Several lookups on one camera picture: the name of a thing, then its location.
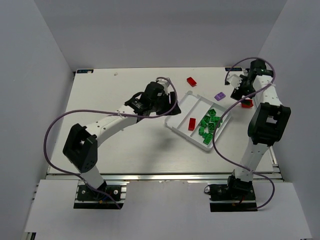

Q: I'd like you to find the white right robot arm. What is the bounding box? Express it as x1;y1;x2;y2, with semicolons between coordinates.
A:
226;59;291;196

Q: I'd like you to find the red and green lego stack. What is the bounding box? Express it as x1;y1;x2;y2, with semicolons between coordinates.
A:
188;117;196;132

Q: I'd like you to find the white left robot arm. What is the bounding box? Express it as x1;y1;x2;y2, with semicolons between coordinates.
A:
62;77;181;195

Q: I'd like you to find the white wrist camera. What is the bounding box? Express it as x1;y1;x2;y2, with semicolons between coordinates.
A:
224;74;242;90
155;77;171;95

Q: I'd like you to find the blue label left corner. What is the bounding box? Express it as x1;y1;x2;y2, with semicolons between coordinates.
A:
76;69;94;74

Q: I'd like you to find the blue label right corner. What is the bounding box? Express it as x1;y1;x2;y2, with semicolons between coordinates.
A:
224;67;243;72

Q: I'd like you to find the red lego brick top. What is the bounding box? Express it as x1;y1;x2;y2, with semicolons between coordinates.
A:
186;77;197;87

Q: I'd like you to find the white three-compartment tray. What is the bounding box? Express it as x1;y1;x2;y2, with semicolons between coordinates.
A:
164;91;231;152

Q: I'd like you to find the blue label corner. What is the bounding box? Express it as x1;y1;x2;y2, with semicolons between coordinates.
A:
76;69;94;74
224;67;243;72

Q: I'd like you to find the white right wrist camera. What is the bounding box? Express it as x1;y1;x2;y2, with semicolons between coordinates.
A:
224;74;242;90

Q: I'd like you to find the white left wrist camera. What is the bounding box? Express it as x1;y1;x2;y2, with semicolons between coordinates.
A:
155;77;171;95

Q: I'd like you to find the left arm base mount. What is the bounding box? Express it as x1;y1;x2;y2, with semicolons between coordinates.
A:
73;184;126;210

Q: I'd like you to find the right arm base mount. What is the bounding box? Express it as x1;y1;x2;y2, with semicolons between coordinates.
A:
203;175;258;213

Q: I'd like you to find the green lego from stack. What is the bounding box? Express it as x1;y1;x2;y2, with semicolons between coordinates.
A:
213;116;223;128

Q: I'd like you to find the small green lego brick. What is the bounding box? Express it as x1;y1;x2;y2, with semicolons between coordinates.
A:
203;138;212;145

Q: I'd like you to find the purple lego right of tray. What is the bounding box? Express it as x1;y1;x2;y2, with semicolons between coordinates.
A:
214;92;226;101

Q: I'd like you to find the aluminium table edge rail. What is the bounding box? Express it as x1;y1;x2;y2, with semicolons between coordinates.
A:
45;172;283;181

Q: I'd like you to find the green 2x2 lego brick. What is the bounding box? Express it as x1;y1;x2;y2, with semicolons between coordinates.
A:
207;122;216;133

